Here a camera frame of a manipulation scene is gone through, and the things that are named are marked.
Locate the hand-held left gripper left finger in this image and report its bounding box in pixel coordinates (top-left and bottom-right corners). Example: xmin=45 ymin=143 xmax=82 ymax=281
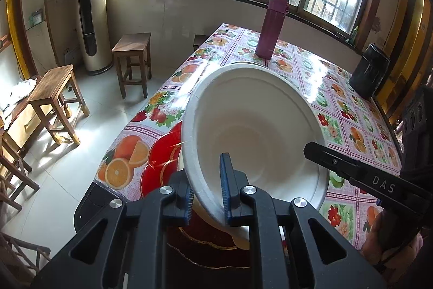
xmin=30 ymin=170 xmax=195 ymax=289

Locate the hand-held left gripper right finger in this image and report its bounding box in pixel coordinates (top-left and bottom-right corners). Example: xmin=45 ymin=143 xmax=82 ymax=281
xmin=219 ymin=152 xmax=386 ymax=289

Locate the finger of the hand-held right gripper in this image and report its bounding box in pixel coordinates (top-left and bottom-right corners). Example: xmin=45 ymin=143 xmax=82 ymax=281
xmin=304 ymin=142 xmax=406 ymax=205

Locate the dark red gold-rimmed plate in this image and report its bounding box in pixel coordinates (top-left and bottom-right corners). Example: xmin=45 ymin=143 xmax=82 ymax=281
xmin=165 ymin=218 xmax=290 ymax=276

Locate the beige bowl white inside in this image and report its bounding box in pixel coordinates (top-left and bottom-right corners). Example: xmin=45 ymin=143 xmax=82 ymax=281
xmin=194 ymin=204 xmax=251 ymax=251

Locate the large white bowl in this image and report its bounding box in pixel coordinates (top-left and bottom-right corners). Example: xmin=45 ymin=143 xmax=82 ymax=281
xmin=182 ymin=63 xmax=330 ymax=232

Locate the person's right hand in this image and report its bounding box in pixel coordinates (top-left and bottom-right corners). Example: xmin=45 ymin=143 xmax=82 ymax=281
xmin=361 ymin=208 xmax=423 ymax=271

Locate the floral fruit tablecloth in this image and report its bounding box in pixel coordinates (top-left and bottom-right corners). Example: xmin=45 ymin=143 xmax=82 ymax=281
xmin=96 ymin=23 xmax=406 ymax=249

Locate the black kettle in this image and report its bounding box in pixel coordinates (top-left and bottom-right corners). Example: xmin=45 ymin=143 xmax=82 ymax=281
xmin=348 ymin=43 xmax=390 ymax=100

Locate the wooden glass cabinet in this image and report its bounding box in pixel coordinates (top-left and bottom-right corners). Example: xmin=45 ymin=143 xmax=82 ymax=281
xmin=382 ymin=0 xmax=433 ymax=127

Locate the purple thermos bottle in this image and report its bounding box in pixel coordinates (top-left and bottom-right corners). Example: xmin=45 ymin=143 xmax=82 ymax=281
xmin=255 ymin=0 xmax=289 ymax=59

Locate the wooden stool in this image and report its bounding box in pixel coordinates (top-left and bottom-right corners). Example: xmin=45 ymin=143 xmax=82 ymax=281
xmin=27 ymin=65 xmax=90 ymax=145
xmin=111 ymin=33 xmax=152 ymax=99

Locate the wooden chair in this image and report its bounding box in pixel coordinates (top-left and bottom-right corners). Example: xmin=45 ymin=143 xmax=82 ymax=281
xmin=0 ymin=126 xmax=40 ymax=212
xmin=0 ymin=231 xmax=51 ymax=289

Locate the wooden side table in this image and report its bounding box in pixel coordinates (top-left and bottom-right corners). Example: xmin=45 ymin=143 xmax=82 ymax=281
xmin=0 ymin=79 xmax=46 ymax=154

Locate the white cloth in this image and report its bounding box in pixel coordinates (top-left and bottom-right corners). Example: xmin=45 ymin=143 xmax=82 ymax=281
xmin=7 ymin=79 xmax=37 ymax=105

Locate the standing air conditioner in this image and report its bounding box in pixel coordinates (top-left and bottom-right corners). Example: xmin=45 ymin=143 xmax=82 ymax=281
xmin=78 ymin=0 xmax=114 ymax=76

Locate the green wall sign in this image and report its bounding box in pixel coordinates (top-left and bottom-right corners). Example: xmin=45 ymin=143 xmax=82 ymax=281
xmin=29 ymin=9 xmax=44 ymax=26

